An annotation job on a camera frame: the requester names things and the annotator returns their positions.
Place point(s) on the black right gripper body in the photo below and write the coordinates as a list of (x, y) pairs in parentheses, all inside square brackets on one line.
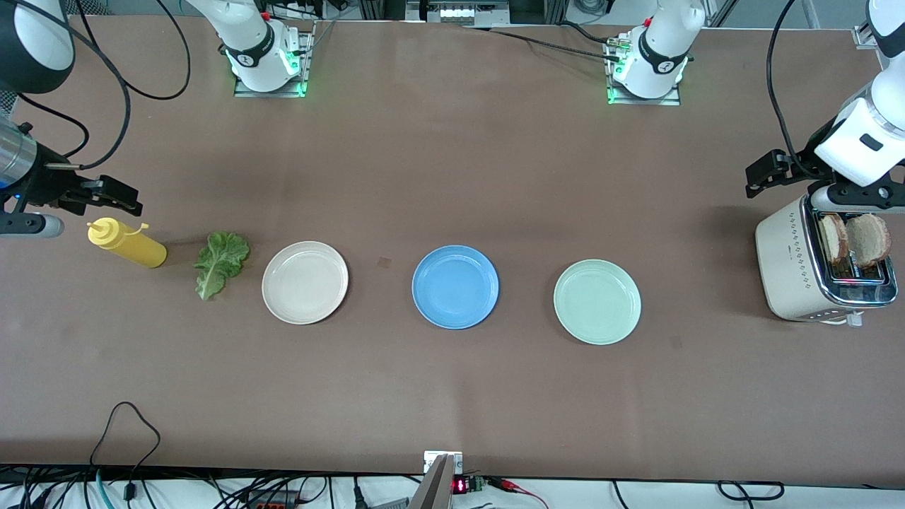
[(48, 188)]

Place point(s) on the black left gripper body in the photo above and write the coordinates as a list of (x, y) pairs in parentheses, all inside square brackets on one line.
[(803, 163)]

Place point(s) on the yellow squeeze bottle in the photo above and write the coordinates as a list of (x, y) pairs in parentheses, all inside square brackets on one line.
[(131, 246)]

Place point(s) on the toast bread slice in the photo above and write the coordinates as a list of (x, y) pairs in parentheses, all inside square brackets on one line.
[(870, 239), (833, 237)]

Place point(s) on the green lettuce leaf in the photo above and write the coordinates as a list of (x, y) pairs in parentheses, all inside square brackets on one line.
[(220, 261)]

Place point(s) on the beige round plate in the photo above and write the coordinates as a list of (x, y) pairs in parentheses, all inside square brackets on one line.
[(305, 283)]

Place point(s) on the pale green round plate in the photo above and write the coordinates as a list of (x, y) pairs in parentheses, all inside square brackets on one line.
[(597, 302)]

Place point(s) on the blue round plate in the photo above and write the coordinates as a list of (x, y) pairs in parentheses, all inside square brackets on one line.
[(455, 286)]

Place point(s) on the cream steel toaster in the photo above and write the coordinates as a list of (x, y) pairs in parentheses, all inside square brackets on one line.
[(785, 261)]

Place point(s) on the grey mesh chair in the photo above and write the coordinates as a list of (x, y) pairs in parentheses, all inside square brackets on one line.
[(6, 102)]

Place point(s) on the orange power strip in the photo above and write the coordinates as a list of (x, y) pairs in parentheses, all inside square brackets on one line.
[(272, 504)]

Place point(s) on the grey electronics box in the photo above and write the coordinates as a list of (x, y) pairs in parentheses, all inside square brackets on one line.
[(459, 10)]

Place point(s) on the red black clip lead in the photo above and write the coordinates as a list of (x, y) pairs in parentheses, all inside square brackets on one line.
[(520, 489)]

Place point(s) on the red digit display board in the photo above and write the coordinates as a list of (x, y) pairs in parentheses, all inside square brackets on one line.
[(468, 485)]

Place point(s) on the aluminium table corner bracket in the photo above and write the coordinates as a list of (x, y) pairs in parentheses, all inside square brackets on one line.
[(866, 35)]

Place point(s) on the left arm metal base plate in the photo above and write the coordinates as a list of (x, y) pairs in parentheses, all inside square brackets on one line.
[(636, 101)]

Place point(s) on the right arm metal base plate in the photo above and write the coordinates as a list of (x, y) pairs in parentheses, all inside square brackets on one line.
[(308, 63)]

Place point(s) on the white metal mount bracket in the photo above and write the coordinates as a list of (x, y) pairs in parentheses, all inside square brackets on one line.
[(433, 459)]

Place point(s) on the aluminium profile post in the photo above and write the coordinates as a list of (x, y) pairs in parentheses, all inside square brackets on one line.
[(435, 488)]

